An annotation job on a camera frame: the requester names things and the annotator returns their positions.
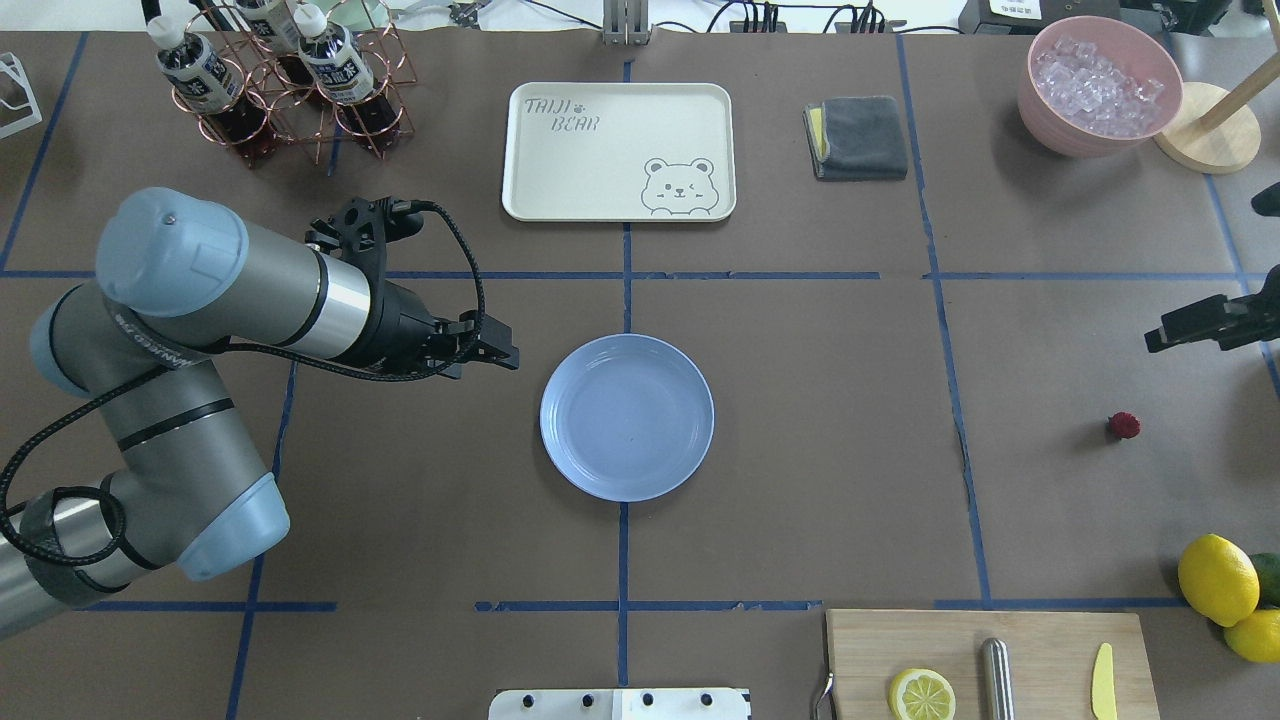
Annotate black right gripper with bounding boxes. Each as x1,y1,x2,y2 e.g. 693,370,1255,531
1146,265,1280,354

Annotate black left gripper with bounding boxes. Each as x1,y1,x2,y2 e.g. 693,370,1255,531
367,281,520,379

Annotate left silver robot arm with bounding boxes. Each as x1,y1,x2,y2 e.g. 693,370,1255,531
3,187,518,638

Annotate red strawberry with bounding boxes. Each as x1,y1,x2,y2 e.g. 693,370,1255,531
1105,411,1142,441

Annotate wooden cup stand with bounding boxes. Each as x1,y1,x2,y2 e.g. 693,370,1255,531
1155,54,1279,174

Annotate cream bear tray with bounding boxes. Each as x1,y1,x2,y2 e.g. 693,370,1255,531
500,82,737,223

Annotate green lime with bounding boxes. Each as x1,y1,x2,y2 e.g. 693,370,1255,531
1249,552,1280,609

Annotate yellow lemon large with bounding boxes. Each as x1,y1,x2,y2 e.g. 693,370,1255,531
1178,534,1261,628

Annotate pink bowl of ice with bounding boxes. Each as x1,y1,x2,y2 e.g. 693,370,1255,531
1018,15,1183,158

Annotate yellow lemon small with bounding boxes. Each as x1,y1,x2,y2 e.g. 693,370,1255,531
1222,609,1279,664

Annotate dark tea bottle three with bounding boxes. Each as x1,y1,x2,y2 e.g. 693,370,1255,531
293,3,376,106

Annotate wooden cutting board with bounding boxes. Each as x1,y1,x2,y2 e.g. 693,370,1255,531
826,609,1160,719

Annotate dark tea bottle one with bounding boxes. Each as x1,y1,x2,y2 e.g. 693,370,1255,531
146,15,241,114

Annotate yellow plastic knife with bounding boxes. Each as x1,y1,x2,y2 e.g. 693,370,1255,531
1091,642,1117,720

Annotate dark tea bottle two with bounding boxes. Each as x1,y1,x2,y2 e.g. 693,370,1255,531
234,1,301,56

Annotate grey folded cloth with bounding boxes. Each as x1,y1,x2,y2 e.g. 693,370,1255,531
803,96,908,182

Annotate steel muddler rod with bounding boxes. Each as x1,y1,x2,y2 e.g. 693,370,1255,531
980,637,1016,719

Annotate lemon half slice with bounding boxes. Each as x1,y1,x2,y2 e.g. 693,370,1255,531
886,667,957,719

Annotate copper wire bottle rack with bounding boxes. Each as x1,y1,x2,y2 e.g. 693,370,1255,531
148,1,417,167

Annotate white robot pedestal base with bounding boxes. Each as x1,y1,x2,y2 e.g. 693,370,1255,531
488,687,753,719

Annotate white wire cup rack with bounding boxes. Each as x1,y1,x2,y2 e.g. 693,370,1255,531
1,53,44,138

